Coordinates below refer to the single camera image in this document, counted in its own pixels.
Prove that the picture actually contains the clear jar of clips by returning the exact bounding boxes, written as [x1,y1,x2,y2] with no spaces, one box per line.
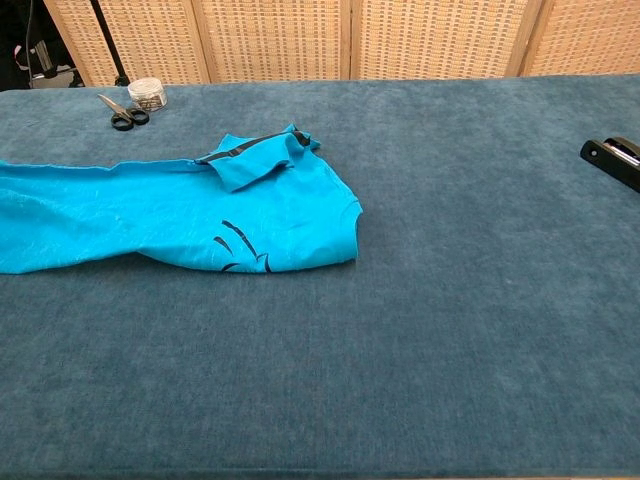
[127,77,168,112]

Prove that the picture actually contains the black-handled scissors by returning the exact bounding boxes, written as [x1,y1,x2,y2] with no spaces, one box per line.
[97,93,150,133]

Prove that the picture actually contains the wicker folding screen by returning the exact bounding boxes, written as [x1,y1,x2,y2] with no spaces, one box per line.
[42,0,640,87]

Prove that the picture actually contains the bright blue printed T-shirt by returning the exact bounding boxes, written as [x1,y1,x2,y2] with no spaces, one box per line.
[0,123,362,278]

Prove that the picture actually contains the black tripod stand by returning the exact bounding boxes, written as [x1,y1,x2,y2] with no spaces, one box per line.
[88,0,130,87]

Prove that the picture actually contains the dark blue table cover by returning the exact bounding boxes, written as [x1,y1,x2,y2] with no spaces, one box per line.
[0,73,640,480]

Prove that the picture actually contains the black stapler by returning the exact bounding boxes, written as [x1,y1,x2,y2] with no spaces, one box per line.
[579,135,640,195]

